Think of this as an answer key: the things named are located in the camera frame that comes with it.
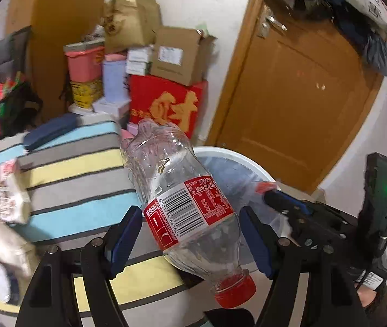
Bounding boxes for clear plastic bottle red label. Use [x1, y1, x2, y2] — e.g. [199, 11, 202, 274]
[122, 118, 256, 308]

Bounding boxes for white blue yogurt cup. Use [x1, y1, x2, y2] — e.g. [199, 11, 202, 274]
[0, 263, 21, 305]

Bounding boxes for white round trash bin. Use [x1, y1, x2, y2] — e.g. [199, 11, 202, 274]
[191, 145, 293, 273]

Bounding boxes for person right hand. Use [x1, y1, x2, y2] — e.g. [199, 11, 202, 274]
[354, 283, 379, 309]

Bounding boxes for striped table cloth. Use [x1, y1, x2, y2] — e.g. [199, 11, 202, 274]
[0, 114, 213, 326]

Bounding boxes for patterned white crumpled wrapper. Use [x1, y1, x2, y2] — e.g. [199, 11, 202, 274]
[0, 174, 31, 225]

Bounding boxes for navy glasses case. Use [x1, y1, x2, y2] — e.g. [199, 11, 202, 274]
[22, 113, 79, 151]

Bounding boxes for strawberry milk carton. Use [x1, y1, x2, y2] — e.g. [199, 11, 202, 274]
[0, 157, 22, 182]

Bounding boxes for red gift box gold character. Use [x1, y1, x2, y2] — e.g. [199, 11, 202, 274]
[129, 75, 208, 137]

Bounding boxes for yellow printed box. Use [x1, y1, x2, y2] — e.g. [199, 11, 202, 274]
[70, 78, 103, 109]

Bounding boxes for lilac cylindrical container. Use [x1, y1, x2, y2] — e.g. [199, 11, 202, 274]
[103, 54, 128, 103]

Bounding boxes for black bag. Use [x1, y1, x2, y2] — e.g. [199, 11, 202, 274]
[0, 81, 43, 137]

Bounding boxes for wooden door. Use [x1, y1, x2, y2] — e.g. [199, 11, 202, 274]
[206, 0, 382, 192]

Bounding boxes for stacked white small boxes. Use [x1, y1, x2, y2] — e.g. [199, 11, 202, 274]
[126, 44, 154, 76]

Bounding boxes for pink plastic bin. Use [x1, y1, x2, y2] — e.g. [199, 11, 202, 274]
[64, 40, 105, 83]

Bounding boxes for brown cardboard box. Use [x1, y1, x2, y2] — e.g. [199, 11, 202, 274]
[150, 27, 216, 86]

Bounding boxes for grey padded cushion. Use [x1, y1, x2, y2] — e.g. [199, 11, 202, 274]
[0, 26, 31, 83]

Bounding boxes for brown paper bag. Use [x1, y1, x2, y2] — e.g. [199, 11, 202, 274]
[101, 0, 162, 53]

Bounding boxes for bags hanging on door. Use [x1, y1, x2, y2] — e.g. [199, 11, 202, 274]
[273, 0, 387, 77]

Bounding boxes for wooden wardrobe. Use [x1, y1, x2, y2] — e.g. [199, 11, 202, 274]
[5, 0, 104, 120]

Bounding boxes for silver door handle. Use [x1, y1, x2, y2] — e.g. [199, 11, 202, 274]
[257, 5, 287, 38]

